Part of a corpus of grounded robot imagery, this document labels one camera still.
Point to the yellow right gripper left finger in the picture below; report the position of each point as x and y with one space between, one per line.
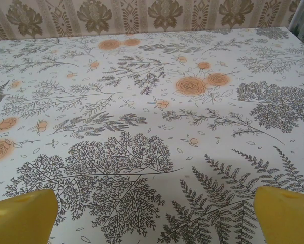
19 223

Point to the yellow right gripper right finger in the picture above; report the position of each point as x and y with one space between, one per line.
286 221

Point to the floral patterned tablecloth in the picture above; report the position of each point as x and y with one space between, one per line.
152 127

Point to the aluminium frame post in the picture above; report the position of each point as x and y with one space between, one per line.
303 15

